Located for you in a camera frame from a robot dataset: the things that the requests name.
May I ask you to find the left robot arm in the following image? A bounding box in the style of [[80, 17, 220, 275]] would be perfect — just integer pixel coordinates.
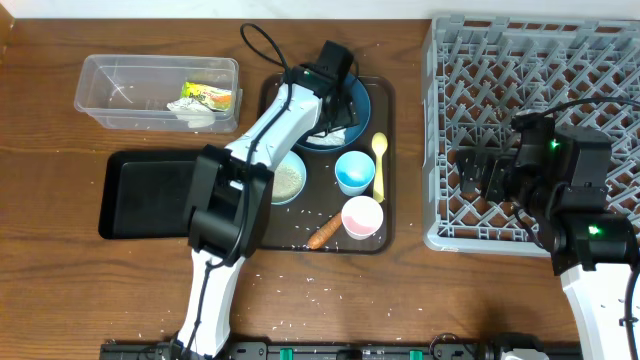
[[172, 64, 359, 359]]

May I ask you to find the orange carrot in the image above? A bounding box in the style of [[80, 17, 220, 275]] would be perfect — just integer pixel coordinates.
[[307, 212, 342, 250]]

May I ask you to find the black plastic tray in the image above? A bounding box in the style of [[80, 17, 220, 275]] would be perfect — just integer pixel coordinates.
[[98, 149, 200, 240]]

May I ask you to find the pink cup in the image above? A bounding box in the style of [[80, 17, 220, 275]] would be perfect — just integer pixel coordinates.
[[341, 196, 384, 240]]

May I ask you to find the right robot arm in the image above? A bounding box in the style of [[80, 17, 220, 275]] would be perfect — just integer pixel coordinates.
[[455, 113, 639, 359]]

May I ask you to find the yellow plastic spoon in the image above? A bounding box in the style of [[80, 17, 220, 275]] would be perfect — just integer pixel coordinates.
[[371, 132, 388, 203]]

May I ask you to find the clear plastic bin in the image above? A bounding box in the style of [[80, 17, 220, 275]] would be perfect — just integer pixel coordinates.
[[74, 54, 242, 133]]

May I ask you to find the light blue bowl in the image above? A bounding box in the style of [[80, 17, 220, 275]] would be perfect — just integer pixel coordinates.
[[271, 151, 307, 205]]

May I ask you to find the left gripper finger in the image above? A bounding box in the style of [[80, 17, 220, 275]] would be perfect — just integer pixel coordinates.
[[335, 82, 360, 130], [319, 90, 345, 136]]

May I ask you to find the grey dishwasher rack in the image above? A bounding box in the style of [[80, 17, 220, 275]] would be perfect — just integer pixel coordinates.
[[421, 15, 639, 257]]

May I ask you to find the light blue cup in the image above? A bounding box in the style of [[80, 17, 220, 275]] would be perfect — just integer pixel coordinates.
[[334, 151, 376, 197]]

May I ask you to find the dark brown serving tray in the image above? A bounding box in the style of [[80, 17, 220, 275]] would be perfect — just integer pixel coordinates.
[[261, 76, 396, 255]]

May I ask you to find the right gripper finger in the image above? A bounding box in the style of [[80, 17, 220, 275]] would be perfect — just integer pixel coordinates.
[[455, 149, 488, 193], [481, 155, 514, 203]]

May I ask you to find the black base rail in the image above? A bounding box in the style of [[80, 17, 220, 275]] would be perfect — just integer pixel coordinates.
[[98, 340, 581, 360]]

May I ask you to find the dark blue plate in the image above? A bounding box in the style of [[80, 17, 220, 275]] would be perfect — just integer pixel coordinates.
[[296, 74, 371, 153]]

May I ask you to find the white rice pile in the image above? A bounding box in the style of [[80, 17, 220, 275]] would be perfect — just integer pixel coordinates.
[[272, 163, 304, 203]]

